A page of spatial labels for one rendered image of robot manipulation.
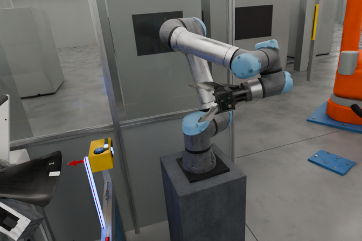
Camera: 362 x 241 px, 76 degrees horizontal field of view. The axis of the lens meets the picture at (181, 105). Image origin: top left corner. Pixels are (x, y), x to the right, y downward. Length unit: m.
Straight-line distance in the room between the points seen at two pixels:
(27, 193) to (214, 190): 0.66
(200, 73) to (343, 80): 3.12
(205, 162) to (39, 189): 0.61
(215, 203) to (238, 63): 0.59
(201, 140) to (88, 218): 1.32
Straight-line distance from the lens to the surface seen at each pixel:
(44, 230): 1.91
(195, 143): 0.97
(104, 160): 1.18
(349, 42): 4.16
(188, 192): 0.96
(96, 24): 1.50
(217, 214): 1.09
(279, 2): 4.97
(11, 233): 1.08
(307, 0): 7.01
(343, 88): 3.99
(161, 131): 1.68
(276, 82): 0.86
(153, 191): 1.96
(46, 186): 0.93
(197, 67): 1.03
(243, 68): 0.72
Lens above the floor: 1.64
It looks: 21 degrees down
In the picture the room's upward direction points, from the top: 5 degrees counter-clockwise
